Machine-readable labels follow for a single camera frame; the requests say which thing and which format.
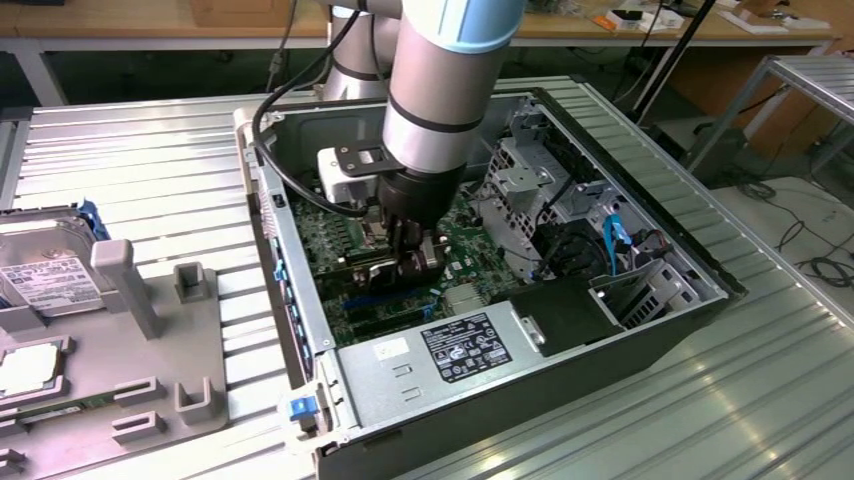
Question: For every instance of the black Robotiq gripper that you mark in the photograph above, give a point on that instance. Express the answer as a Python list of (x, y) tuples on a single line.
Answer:
[(421, 200)]

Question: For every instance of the graphics card with metal bracket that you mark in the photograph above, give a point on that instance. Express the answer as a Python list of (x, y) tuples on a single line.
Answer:
[(401, 277)]

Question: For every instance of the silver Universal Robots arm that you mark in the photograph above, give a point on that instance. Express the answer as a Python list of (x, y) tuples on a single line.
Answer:
[(441, 90)]

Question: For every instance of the green motherboard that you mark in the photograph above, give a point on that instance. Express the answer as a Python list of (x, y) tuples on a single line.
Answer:
[(481, 250)]

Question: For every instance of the silver metal disk bay cage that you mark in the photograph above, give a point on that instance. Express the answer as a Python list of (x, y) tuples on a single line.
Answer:
[(521, 190)]

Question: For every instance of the small silver heat sink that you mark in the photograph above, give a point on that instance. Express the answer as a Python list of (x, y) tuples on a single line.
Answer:
[(463, 296)]

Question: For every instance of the blue expansion slot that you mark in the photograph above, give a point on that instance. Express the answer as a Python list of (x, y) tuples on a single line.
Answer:
[(354, 301)]

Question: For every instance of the black case fan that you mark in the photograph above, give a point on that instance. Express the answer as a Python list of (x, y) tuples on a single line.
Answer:
[(568, 250)]

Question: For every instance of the black expansion slot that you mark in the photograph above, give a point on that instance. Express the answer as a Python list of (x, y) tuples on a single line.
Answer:
[(390, 325)]

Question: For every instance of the silver power supply unit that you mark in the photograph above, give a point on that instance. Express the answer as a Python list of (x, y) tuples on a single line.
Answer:
[(401, 370)]

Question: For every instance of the black box under tripod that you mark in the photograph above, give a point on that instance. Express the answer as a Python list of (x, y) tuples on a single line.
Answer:
[(697, 142)]

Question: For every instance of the black open PC case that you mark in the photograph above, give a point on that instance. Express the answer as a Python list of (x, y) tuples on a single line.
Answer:
[(601, 380)]

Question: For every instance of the blue case latch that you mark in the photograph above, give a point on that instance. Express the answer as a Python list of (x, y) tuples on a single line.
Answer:
[(298, 406)]

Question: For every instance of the orange and white box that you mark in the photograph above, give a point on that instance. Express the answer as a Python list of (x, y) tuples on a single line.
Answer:
[(628, 21)]

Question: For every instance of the black tripod pole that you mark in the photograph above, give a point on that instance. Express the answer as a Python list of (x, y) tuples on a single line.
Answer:
[(677, 50)]

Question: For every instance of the blue disk caddy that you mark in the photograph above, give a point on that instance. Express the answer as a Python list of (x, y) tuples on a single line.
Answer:
[(94, 222)]

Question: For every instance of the wooden workbench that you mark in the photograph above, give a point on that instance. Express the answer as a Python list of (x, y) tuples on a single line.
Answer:
[(167, 22)]

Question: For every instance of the grey plastic parts rack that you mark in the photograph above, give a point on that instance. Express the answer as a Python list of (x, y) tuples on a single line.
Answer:
[(121, 360)]

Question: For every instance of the silver hard disk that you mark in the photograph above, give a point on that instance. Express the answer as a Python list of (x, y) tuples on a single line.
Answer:
[(40, 270)]

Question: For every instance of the white flat box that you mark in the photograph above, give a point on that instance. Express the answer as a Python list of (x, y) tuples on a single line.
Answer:
[(754, 20)]

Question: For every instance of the green RAM stick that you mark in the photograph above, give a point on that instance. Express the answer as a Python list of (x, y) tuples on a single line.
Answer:
[(67, 407)]

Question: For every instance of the silver CPU chip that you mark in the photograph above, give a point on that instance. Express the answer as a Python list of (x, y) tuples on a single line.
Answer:
[(27, 367)]

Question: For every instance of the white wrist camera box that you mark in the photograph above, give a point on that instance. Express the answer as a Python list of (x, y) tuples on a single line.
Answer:
[(341, 180)]

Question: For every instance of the metal slat frame table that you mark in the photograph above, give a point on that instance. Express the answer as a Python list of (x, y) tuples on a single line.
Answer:
[(821, 75)]

